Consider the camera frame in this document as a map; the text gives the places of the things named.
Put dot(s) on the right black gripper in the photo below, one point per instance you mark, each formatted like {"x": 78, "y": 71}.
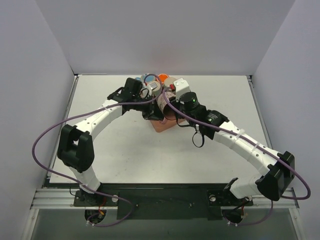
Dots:
{"x": 177, "y": 107}

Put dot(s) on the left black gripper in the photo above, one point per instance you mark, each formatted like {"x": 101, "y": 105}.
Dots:
{"x": 152, "y": 113}

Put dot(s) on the pink floral ceramic mug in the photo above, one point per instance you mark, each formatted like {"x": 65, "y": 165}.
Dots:
{"x": 168, "y": 113}

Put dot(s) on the blue patterned ceramic mug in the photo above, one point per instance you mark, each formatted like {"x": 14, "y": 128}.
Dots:
{"x": 146, "y": 78}

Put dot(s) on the beige mug orange floral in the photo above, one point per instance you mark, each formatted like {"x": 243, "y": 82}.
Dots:
{"x": 169, "y": 84}

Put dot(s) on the orange mug black handle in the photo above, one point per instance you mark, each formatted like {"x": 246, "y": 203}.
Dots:
{"x": 162, "y": 77}

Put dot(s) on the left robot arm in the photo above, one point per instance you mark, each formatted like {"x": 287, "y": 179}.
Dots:
{"x": 76, "y": 143}

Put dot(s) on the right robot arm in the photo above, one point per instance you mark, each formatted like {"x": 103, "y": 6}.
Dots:
{"x": 275, "y": 169}

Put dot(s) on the salmon pink plastic tray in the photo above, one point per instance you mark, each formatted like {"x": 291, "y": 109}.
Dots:
{"x": 160, "y": 126}

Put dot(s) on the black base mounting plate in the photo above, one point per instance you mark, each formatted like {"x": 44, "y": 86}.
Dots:
{"x": 163, "y": 201}

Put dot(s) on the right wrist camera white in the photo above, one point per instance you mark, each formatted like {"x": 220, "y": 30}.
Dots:
{"x": 181, "y": 86}

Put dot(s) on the aluminium frame rail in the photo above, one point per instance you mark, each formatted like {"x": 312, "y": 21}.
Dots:
{"x": 59, "y": 198}

